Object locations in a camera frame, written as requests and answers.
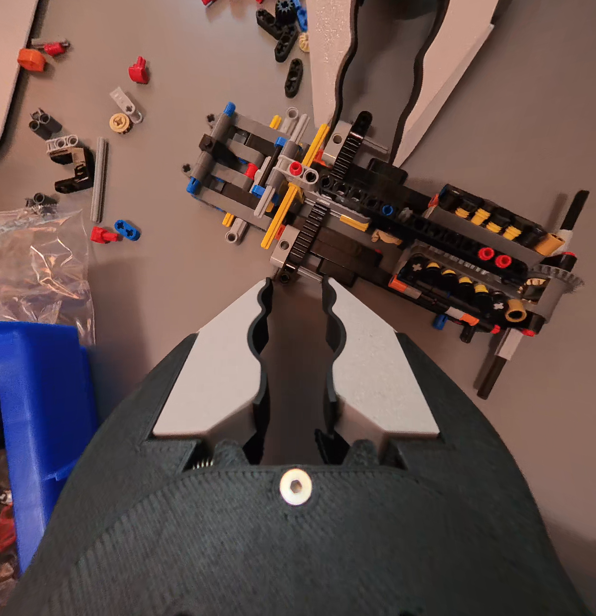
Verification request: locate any black thin lego liftarm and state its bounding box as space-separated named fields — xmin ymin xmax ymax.
xmin=284 ymin=59 xmax=305 ymax=97

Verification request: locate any black three-hole lego liftarm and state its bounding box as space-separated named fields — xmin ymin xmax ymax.
xmin=256 ymin=9 xmax=299 ymax=42
xmin=275 ymin=29 xmax=300 ymax=63

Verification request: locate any dark grey double lego connector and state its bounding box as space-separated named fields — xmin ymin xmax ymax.
xmin=30 ymin=108 xmax=63 ymax=141

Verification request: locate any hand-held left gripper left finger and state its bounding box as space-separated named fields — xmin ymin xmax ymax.
xmin=153 ymin=277 xmax=275 ymax=458

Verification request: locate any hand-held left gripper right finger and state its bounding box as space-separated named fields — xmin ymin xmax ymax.
xmin=321 ymin=277 xmax=441 ymax=461

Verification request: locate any light grey lego connector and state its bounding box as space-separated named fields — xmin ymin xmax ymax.
xmin=109 ymin=87 xmax=145 ymax=124

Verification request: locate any dark grey small lego connector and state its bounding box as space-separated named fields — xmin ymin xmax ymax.
xmin=25 ymin=192 xmax=58 ymax=215

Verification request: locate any clear empty plastic bag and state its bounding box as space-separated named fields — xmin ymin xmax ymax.
xmin=0 ymin=207 xmax=96 ymax=345

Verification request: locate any orange lego bush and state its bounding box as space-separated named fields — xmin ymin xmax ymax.
xmin=17 ymin=48 xmax=47 ymax=73

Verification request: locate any grey long lego axle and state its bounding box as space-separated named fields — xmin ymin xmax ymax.
xmin=91 ymin=137 xmax=109 ymax=224

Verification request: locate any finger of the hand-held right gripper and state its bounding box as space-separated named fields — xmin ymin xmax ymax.
xmin=392 ymin=0 xmax=501 ymax=167
xmin=304 ymin=0 xmax=369 ymax=140

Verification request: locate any white tablet stand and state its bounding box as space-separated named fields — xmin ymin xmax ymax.
xmin=0 ymin=0 xmax=40 ymax=155

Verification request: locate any lego car chassis model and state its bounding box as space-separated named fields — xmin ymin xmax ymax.
xmin=182 ymin=106 xmax=591 ymax=400

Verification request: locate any blue plastic bin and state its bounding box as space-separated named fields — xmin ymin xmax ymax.
xmin=0 ymin=320 xmax=99 ymax=576

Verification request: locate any black u-shaped lego bracket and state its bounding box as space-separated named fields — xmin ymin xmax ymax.
xmin=54 ymin=147 xmax=96 ymax=194

